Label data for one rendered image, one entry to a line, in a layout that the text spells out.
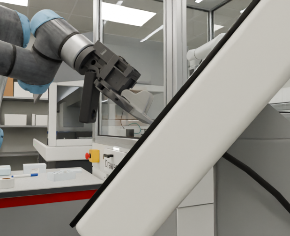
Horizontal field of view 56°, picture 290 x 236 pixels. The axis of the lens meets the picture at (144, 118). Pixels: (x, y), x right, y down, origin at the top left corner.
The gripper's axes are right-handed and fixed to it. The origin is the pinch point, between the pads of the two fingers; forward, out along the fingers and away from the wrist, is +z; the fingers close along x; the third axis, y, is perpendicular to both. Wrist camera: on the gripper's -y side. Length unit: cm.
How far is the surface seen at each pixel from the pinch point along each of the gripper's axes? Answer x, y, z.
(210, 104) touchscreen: -38.6, 9.2, 9.6
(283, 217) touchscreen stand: -20.7, 5.1, 24.1
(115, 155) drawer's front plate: 62, -30, -13
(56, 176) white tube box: 71, -62, -32
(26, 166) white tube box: 86, -80, -55
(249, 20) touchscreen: -38.5, 14.9, 8.1
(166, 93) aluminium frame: 29.3, 7.0, -6.4
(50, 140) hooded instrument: 116, -71, -67
